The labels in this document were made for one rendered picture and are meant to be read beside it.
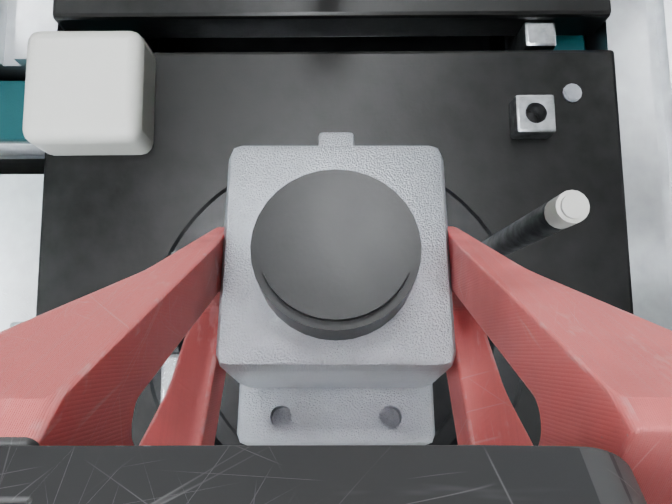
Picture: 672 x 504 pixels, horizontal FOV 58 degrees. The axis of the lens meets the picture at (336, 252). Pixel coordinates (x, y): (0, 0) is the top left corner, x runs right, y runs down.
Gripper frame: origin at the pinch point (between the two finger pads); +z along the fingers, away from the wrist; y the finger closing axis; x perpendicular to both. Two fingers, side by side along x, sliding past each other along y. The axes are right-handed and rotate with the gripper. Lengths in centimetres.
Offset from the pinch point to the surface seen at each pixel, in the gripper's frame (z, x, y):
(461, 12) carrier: 17.3, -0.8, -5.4
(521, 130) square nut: 12.7, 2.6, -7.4
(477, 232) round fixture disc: 9.0, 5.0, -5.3
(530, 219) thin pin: 3.7, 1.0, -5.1
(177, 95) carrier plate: 14.6, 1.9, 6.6
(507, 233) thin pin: 5.2, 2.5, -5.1
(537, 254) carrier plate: 10.1, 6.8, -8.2
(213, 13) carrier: 17.2, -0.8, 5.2
